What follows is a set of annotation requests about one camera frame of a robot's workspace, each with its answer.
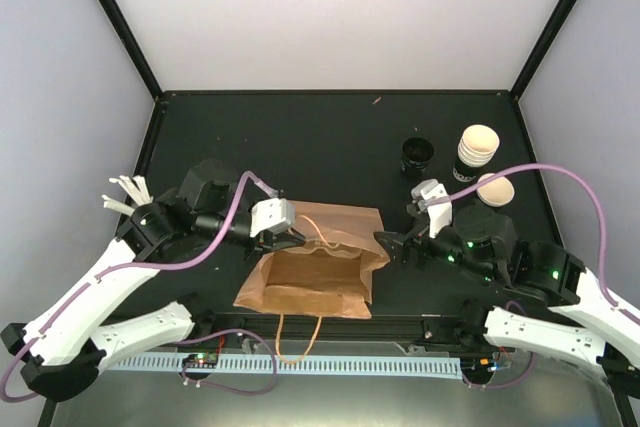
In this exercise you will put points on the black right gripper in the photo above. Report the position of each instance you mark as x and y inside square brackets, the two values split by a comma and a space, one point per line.
[402, 252]

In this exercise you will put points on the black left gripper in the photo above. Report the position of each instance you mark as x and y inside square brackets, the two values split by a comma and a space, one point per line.
[267, 241]

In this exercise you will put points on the brown paper bag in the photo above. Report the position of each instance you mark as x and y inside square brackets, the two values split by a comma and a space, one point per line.
[330, 276]

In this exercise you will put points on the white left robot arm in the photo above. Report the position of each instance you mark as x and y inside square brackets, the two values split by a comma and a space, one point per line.
[63, 351]

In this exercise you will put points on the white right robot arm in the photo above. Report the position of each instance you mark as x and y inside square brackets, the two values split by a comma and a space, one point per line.
[480, 287]

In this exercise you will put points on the black cup with coffee beans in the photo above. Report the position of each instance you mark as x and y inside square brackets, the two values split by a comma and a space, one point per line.
[416, 153]

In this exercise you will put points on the single black paper cup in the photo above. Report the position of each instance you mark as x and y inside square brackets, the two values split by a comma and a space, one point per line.
[497, 193]

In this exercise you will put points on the stack of black paper cups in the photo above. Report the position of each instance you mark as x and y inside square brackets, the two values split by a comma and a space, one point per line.
[475, 150]

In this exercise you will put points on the left small circuit board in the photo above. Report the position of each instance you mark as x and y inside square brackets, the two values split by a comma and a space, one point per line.
[200, 360]

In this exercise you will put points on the small circuit board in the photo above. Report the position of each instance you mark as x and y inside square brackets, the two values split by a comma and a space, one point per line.
[200, 360]
[486, 364]

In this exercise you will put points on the right small circuit board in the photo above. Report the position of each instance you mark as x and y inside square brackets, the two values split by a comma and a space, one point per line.
[486, 364]

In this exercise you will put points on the white wooden stirrers in glass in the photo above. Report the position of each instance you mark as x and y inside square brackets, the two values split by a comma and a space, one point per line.
[136, 191]

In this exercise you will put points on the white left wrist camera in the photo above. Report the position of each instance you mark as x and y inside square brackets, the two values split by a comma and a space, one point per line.
[274, 215]

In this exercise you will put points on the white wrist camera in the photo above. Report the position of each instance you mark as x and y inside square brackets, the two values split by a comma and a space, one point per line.
[430, 208]
[274, 215]

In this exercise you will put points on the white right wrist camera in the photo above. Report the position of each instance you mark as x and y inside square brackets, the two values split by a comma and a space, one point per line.
[430, 208]

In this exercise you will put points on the black front aluminium rail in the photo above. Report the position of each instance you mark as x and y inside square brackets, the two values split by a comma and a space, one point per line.
[408, 329]

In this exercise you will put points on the white slotted cable duct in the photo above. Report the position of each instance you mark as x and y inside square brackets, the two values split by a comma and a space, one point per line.
[314, 365]

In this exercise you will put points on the black frame post left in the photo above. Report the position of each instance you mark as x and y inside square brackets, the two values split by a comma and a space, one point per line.
[128, 40]

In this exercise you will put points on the black frame post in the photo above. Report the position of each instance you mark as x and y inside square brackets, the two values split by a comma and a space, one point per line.
[543, 44]
[128, 40]

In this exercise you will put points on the black frame post right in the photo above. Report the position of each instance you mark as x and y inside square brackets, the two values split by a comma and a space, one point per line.
[543, 44]

